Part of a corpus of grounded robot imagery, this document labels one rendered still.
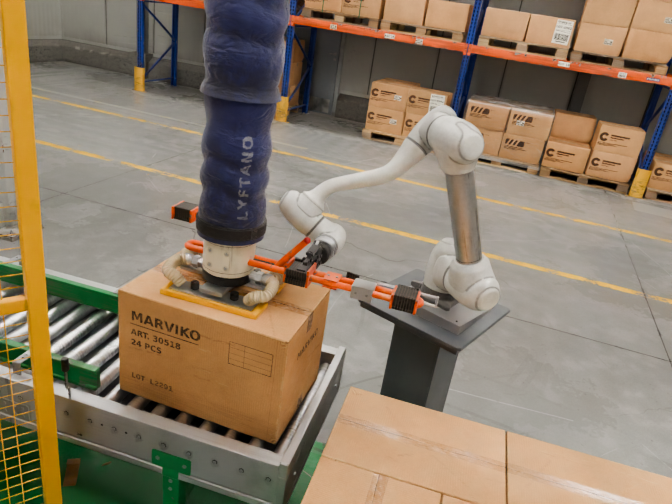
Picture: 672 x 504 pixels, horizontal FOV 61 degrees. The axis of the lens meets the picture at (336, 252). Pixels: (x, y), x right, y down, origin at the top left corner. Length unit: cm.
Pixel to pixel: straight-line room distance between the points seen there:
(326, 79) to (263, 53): 891
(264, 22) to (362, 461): 136
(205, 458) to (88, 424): 42
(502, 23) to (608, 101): 236
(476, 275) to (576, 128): 716
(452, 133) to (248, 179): 69
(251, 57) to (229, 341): 84
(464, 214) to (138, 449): 137
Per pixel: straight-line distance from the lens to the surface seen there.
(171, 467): 204
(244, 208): 176
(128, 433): 205
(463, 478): 203
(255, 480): 192
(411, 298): 175
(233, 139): 169
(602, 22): 870
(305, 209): 208
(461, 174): 203
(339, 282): 180
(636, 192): 889
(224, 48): 165
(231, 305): 184
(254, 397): 189
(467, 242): 216
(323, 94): 1059
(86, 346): 243
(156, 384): 207
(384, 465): 198
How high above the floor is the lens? 189
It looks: 24 degrees down
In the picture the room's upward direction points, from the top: 9 degrees clockwise
